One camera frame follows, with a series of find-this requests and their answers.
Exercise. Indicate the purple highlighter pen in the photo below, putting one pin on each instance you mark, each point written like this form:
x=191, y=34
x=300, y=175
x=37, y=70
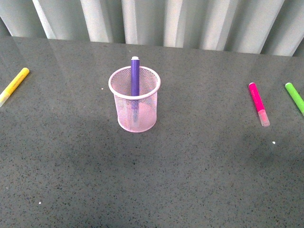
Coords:
x=135, y=79

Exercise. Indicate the pink highlighter pen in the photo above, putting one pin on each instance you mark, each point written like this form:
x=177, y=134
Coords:
x=259, y=104

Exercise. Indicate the pink mesh pen cup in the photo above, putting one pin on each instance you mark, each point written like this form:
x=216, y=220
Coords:
x=120, y=85

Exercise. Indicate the green highlighter pen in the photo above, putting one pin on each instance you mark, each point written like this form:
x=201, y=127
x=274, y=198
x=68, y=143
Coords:
x=295, y=96

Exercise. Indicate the grey pleated curtain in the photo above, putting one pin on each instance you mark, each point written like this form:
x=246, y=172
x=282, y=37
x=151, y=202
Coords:
x=273, y=27

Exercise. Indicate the yellow highlighter pen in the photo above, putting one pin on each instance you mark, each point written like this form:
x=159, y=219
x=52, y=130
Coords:
x=13, y=85

